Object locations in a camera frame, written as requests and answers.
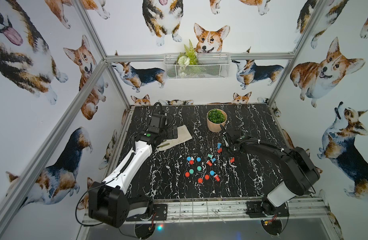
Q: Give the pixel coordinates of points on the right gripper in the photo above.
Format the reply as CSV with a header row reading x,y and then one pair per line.
x,y
233,155

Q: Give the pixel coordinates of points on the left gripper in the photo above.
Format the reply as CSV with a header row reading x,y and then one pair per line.
x,y
173,132

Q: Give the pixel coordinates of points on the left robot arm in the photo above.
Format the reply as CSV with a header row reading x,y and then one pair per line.
x,y
108,202

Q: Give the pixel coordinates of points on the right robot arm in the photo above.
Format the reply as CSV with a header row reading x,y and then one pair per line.
x,y
299,174

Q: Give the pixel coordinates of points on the beige paper sheet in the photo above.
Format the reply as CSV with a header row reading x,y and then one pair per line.
x,y
183,136

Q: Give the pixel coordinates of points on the potted green plant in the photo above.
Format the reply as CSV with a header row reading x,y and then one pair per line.
x,y
215,119

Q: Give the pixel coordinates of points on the fern and white flower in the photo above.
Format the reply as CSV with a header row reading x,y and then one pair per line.
x,y
187,60

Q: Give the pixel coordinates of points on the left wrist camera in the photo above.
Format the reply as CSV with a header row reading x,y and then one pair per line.
x,y
156,124

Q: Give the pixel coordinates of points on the white wire basket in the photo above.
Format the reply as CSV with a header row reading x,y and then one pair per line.
x,y
211,66

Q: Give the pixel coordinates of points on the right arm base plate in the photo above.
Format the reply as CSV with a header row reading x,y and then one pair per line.
x,y
259,209

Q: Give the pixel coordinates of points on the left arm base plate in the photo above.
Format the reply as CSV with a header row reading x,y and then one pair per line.
x,y
159,212

